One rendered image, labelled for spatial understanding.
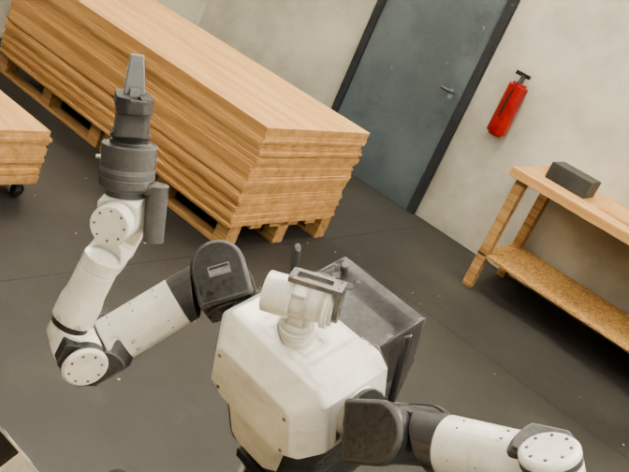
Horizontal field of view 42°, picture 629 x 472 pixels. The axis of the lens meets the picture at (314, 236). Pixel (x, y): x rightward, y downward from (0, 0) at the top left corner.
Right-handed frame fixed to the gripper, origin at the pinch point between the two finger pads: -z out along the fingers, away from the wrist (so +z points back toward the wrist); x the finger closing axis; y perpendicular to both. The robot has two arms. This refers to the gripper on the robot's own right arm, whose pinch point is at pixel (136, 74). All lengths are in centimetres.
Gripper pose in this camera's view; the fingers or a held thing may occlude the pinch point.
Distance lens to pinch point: 133.6
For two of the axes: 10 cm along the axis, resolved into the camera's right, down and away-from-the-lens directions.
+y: -9.6, -0.6, -2.9
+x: 2.6, 2.9, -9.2
